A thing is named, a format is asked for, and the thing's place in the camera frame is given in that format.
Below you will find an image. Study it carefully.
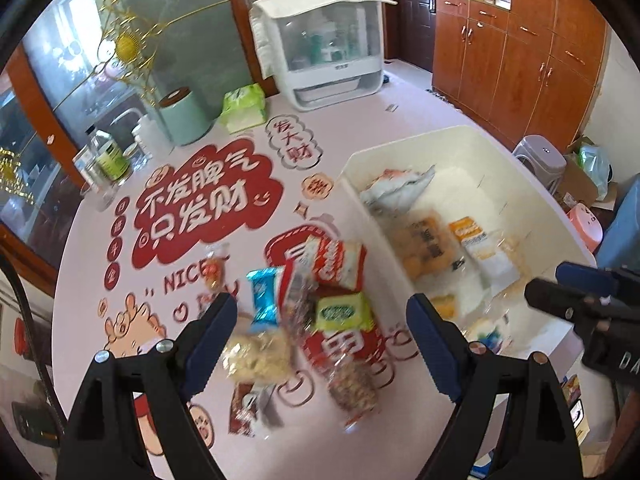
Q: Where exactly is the pink plastic stool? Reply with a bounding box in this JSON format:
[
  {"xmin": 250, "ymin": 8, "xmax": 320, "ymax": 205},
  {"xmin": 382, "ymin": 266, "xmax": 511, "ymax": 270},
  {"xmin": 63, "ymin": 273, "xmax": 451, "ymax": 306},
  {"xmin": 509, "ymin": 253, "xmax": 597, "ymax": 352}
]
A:
[{"xmin": 567, "ymin": 203, "xmax": 606, "ymax": 253}]

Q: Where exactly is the red white snack packet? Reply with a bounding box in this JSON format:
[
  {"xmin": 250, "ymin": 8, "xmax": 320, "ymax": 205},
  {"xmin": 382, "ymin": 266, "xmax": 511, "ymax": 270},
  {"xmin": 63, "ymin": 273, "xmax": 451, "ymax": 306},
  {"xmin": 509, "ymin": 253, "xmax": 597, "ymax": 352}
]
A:
[{"xmin": 360, "ymin": 165, "xmax": 438, "ymax": 213}]

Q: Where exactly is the wooden cabinet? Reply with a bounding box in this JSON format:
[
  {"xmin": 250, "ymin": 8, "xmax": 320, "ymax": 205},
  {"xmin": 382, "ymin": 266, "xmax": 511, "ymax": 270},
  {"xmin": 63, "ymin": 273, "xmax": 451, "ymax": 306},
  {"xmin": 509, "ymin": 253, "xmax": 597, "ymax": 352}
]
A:
[{"xmin": 431, "ymin": 0, "xmax": 613, "ymax": 153}]

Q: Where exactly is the green tissue pack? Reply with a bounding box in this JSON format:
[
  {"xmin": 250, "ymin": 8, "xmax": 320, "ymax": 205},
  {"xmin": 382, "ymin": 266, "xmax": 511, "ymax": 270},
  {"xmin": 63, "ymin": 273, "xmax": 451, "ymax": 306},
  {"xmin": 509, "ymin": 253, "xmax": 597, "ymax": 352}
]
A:
[{"xmin": 220, "ymin": 83, "xmax": 268, "ymax": 135}]

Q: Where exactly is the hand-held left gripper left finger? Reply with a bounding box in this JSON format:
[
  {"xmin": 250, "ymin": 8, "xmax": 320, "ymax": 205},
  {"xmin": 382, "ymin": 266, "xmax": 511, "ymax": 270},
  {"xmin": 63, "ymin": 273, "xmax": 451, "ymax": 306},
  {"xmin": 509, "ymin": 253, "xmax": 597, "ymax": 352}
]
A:
[{"xmin": 55, "ymin": 292, "xmax": 240, "ymax": 480}]

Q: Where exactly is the grey plastic stool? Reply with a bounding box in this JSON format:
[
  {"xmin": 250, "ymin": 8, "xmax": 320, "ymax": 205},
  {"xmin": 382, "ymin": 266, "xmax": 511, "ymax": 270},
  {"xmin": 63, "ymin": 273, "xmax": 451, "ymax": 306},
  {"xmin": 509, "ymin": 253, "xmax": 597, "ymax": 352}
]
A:
[{"xmin": 512, "ymin": 135, "xmax": 568, "ymax": 196}]

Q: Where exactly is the clear bottle with green label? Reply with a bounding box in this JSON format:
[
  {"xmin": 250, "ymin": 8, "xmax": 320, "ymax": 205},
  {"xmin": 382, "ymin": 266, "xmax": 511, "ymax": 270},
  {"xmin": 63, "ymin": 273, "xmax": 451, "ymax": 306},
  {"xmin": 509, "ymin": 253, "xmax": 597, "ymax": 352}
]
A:
[{"xmin": 85, "ymin": 125, "xmax": 132, "ymax": 181}]

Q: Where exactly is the blue foil snack packet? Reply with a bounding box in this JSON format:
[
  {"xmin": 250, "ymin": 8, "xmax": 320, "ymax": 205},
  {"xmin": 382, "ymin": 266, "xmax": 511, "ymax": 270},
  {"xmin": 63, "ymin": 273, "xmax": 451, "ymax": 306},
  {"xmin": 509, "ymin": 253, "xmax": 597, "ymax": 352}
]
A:
[{"xmin": 246, "ymin": 267, "xmax": 286, "ymax": 331}]

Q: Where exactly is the green plastic bag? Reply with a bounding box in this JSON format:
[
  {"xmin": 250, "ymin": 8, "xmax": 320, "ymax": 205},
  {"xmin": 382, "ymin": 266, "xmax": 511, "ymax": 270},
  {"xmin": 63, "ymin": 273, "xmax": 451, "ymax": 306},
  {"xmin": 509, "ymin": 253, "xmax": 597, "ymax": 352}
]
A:
[{"xmin": 577, "ymin": 142, "xmax": 613, "ymax": 201}]

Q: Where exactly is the red round container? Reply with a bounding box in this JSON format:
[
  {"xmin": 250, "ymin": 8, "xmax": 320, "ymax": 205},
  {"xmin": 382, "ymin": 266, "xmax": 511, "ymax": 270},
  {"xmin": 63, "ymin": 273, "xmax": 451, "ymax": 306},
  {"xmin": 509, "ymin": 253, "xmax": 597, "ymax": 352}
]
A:
[{"xmin": 12, "ymin": 320, "xmax": 31, "ymax": 361}]

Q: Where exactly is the yellow egg snack packet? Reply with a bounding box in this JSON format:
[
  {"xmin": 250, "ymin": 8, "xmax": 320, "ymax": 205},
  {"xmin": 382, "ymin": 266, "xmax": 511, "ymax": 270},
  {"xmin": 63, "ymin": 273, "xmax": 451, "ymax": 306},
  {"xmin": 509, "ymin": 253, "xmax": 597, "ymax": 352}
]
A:
[{"xmin": 395, "ymin": 212, "xmax": 463, "ymax": 281}]

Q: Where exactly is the black cable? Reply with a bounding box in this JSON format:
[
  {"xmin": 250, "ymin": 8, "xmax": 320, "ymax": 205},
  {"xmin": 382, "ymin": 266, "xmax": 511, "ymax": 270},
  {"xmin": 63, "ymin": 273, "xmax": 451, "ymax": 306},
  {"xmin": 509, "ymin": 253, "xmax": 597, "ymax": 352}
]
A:
[{"xmin": 0, "ymin": 255, "xmax": 66, "ymax": 441}]

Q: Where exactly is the glass cup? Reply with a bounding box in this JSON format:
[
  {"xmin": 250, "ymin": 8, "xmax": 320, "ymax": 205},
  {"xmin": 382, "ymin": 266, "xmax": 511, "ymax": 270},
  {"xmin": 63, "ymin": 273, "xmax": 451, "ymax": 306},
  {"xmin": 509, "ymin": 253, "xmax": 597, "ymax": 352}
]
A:
[{"xmin": 72, "ymin": 152, "xmax": 118, "ymax": 211}]

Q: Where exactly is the dark wooden door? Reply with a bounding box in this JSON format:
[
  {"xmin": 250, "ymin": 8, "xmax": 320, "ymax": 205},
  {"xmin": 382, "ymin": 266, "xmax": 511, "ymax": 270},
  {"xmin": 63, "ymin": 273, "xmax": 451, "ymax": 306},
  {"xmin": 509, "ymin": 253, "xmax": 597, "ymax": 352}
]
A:
[{"xmin": 382, "ymin": 0, "xmax": 441, "ymax": 73}]

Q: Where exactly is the white squeeze bottle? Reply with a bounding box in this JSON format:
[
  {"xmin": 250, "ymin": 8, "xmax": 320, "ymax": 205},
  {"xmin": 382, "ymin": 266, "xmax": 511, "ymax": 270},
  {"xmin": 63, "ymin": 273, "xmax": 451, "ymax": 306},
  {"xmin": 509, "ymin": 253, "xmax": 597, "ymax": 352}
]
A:
[{"xmin": 112, "ymin": 107, "xmax": 173, "ymax": 156}]

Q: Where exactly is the blue white cake packet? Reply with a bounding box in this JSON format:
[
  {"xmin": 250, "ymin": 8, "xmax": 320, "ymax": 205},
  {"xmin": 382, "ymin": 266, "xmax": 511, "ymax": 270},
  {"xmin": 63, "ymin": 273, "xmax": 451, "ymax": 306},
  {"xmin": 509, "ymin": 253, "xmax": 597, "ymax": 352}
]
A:
[{"xmin": 465, "ymin": 317, "xmax": 508, "ymax": 356}]

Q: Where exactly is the gold sun ornament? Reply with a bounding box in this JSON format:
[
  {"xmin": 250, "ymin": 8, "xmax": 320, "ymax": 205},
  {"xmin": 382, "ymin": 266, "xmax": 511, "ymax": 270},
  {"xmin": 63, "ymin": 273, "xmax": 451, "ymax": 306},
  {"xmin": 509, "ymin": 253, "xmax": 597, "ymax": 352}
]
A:
[{"xmin": 95, "ymin": 0, "xmax": 171, "ymax": 91}]

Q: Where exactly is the orange white snack packet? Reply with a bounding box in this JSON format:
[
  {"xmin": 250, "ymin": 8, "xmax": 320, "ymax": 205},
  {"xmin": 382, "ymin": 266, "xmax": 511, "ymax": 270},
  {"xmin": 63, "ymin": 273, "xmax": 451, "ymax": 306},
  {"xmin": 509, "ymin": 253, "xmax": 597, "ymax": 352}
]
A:
[{"xmin": 447, "ymin": 216, "xmax": 493, "ymax": 261}]

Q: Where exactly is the clear nut bar packet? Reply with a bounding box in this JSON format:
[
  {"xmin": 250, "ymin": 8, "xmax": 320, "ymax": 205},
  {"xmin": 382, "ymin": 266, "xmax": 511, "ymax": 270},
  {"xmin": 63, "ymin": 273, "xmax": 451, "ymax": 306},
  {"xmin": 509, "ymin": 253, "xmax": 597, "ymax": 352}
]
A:
[{"xmin": 325, "ymin": 355, "xmax": 383, "ymax": 431}]

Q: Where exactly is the clear rice cracker packet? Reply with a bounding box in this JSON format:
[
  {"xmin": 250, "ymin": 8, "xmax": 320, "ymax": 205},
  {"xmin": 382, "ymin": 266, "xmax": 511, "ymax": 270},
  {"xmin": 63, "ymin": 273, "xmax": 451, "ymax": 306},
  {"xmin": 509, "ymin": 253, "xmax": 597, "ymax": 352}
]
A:
[{"xmin": 220, "ymin": 327, "xmax": 296, "ymax": 386}]

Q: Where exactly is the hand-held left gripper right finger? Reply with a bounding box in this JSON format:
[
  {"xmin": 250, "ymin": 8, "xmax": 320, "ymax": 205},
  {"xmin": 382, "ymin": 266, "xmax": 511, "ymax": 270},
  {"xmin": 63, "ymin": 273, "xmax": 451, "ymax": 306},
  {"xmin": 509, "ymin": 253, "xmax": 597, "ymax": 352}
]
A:
[{"xmin": 406, "ymin": 293, "xmax": 586, "ymax": 480}]

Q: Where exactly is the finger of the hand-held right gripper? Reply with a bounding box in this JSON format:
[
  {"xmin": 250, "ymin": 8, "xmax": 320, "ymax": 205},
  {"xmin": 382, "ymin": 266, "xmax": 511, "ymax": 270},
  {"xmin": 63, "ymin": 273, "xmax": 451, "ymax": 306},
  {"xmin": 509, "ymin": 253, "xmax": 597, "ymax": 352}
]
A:
[
  {"xmin": 525, "ymin": 278, "xmax": 608, "ymax": 323},
  {"xmin": 555, "ymin": 261, "xmax": 640, "ymax": 302}
]

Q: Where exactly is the small yellow snack packet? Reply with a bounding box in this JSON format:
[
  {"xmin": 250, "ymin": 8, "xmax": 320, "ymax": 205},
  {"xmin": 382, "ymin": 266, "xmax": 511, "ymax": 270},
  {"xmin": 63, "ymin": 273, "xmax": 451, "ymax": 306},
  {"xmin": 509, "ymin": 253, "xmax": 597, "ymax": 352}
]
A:
[{"xmin": 430, "ymin": 294, "xmax": 461, "ymax": 321}]

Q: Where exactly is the green snack packet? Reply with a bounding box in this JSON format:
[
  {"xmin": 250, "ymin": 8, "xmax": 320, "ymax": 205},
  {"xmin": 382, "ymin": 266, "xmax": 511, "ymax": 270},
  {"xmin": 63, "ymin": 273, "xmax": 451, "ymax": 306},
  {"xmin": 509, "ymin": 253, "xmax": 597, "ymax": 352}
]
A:
[{"xmin": 314, "ymin": 292, "xmax": 376, "ymax": 333}]

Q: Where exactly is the white dish cabinet box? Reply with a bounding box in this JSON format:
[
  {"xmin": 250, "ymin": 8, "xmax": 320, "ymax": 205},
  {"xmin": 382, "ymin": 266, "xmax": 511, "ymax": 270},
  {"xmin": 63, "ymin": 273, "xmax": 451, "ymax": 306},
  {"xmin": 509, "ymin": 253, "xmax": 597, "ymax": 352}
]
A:
[{"xmin": 249, "ymin": 0, "xmax": 398, "ymax": 81}]

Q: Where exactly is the cardboard box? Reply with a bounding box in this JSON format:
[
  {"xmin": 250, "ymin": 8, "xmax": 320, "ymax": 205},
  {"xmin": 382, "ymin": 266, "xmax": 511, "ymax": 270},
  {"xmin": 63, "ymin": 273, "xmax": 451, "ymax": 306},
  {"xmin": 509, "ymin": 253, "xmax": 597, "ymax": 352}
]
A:
[{"xmin": 555, "ymin": 137, "xmax": 621, "ymax": 211}]

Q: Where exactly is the clear packet with brown ball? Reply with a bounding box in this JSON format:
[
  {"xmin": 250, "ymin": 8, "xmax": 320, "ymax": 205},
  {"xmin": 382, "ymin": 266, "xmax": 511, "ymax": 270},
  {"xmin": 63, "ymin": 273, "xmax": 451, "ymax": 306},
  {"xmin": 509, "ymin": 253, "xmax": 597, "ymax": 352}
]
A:
[{"xmin": 202, "ymin": 244, "xmax": 233, "ymax": 293}]

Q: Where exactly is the white plastic bin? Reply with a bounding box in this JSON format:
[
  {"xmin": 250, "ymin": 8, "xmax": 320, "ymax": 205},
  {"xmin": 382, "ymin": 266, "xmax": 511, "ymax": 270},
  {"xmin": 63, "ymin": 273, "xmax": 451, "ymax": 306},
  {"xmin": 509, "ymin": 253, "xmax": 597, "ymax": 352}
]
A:
[{"xmin": 336, "ymin": 125, "xmax": 599, "ymax": 376}]

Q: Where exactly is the clear packet with black snack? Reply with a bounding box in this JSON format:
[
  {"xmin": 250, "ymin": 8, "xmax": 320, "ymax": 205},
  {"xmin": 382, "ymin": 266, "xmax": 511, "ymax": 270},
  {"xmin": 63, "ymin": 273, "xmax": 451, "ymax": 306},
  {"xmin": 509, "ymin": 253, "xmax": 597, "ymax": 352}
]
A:
[{"xmin": 280, "ymin": 270, "xmax": 321, "ymax": 341}]

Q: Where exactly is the red white cookie packet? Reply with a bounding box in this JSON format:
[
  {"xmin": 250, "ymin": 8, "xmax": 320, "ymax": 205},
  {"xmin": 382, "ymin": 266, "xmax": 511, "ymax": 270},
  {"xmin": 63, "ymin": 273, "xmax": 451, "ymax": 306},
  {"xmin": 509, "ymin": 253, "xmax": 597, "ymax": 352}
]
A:
[{"xmin": 300, "ymin": 237, "xmax": 368, "ymax": 293}]

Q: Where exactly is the small glass jar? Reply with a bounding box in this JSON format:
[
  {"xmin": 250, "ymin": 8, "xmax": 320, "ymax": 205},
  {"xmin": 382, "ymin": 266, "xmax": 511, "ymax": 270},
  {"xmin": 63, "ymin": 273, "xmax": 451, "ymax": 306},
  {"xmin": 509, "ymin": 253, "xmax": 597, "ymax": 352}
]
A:
[{"xmin": 122, "ymin": 142, "xmax": 151, "ymax": 168}]

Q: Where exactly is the dark red snack packet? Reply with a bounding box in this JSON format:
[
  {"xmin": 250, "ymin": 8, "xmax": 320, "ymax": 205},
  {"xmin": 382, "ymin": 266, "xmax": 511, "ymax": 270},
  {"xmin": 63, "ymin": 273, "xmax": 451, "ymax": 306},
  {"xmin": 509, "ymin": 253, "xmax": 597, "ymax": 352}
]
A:
[{"xmin": 227, "ymin": 380, "xmax": 281, "ymax": 438}]

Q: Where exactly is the mint green canister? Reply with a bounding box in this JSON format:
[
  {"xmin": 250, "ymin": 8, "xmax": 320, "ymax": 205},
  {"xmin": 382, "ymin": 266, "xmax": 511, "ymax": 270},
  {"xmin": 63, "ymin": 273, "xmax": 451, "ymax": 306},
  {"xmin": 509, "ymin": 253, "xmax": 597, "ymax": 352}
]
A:
[{"xmin": 157, "ymin": 87, "xmax": 216, "ymax": 143}]

